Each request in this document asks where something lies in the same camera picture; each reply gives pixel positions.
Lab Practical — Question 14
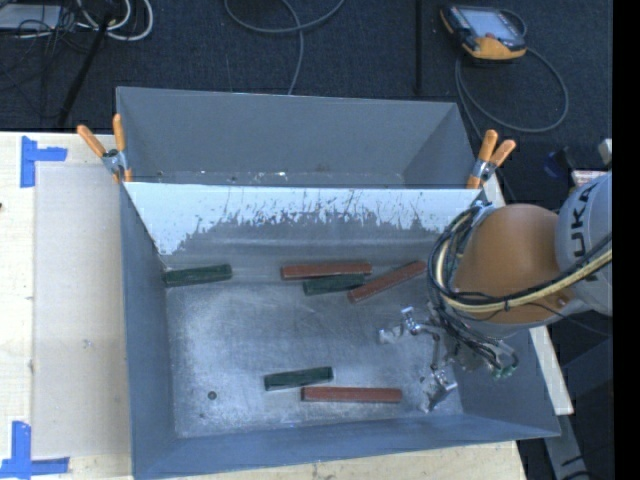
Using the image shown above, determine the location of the grey metal bin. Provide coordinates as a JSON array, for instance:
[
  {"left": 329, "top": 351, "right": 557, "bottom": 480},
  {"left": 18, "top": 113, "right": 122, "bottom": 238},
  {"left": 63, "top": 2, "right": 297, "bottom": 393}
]
[{"left": 115, "top": 85, "right": 563, "bottom": 480}]

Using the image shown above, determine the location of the red-brown flat block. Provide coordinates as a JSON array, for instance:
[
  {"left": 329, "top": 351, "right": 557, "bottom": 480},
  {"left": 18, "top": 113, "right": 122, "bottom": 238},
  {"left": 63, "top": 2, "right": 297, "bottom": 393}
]
[
  {"left": 300, "top": 385, "right": 404, "bottom": 404},
  {"left": 346, "top": 260, "right": 428, "bottom": 305},
  {"left": 280, "top": 260, "right": 374, "bottom": 282}
]

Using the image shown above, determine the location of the dark green flat block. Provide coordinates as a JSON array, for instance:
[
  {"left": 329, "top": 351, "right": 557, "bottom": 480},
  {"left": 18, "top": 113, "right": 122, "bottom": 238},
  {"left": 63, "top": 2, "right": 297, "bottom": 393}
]
[
  {"left": 162, "top": 263, "right": 234, "bottom": 289},
  {"left": 263, "top": 365, "right": 335, "bottom": 393},
  {"left": 302, "top": 273, "right": 367, "bottom": 297}
]

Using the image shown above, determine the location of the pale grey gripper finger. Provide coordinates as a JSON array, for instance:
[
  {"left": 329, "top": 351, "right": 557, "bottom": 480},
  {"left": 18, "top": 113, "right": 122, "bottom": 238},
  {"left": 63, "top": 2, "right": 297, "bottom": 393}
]
[
  {"left": 377, "top": 306, "right": 422, "bottom": 346},
  {"left": 418, "top": 366, "right": 459, "bottom": 414}
]

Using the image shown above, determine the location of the pale flat board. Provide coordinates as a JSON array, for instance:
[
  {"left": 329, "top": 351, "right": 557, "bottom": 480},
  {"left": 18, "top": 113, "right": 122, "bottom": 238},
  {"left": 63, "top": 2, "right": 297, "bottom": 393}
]
[{"left": 30, "top": 160, "right": 135, "bottom": 462}]

